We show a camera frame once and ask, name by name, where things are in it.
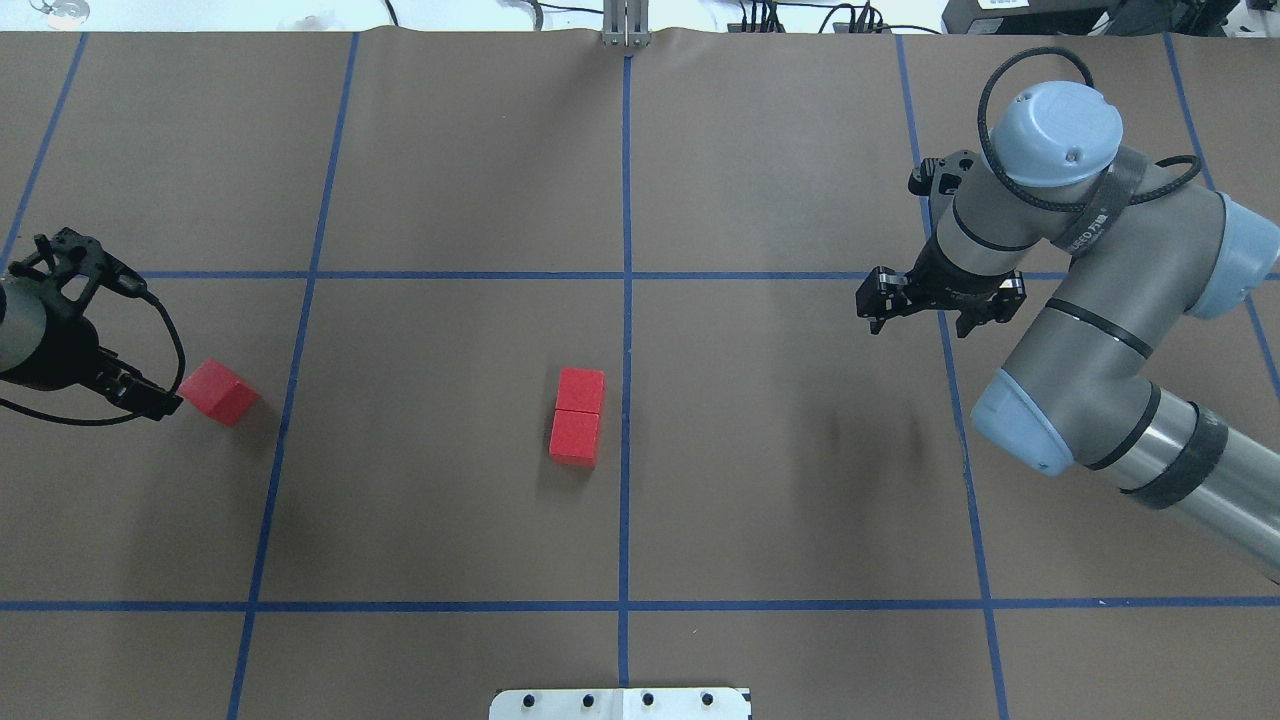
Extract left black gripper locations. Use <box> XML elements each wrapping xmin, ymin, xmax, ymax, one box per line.
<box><xmin>1</xmin><ymin>315</ymin><xmax>184</xmax><ymax>420</ymax></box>

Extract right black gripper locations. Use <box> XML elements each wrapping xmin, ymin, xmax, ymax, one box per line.
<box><xmin>855</xmin><ymin>234</ymin><xmax>1027</xmax><ymax>340</ymax></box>

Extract red block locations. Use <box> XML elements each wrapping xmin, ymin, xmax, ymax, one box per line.
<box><xmin>548</xmin><ymin>409</ymin><xmax>602</xmax><ymax>468</ymax></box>
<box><xmin>178</xmin><ymin>359</ymin><xmax>261</xmax><ymax>427</ymax></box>
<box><xmin>556</xmin><ymin>366</ymin><xmax>605</xmax><ymax>415</ymax></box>

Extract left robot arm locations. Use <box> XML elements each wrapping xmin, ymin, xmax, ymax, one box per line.
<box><xmin>1</xmin><ymin>275</ymin><xmax>186</xmax><ymax>427</ymax></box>

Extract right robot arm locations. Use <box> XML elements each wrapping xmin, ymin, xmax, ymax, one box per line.
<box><xmin>856</xmin><ymin>81</ymin><xmax>1279</xmax><ymax>580</ymax></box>

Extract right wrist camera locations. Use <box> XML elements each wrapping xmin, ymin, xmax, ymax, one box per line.
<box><xmin>906</xmin><ymin>150</ymin><xmax>978</xmax><ymax>223</ymax></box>

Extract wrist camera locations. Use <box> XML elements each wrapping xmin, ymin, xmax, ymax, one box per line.
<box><xmin>5</xmin><ymin>228</ymin><xmax>156</xmax><ymax>316</ymax></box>
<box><xmin>906</xmin><ymin>150</ymin><xmax>978</xmax><ymax>223</ymax></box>

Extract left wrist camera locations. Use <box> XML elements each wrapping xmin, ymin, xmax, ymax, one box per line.
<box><xmin>5</xmin><ymin>228</ymin><xmax>156</xmax><ymax>316</ymax></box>

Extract aluminium frame post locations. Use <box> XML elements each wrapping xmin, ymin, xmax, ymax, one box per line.
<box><xmin>602</xmin><ymin>0</ymin><xmax>652</xmax><ymax>49</ymax></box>

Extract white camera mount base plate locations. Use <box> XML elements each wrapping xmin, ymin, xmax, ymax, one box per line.
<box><xmin>488</xmin><ymin>687</ymin><xmax>754</xmax><ymax>719</ymax></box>

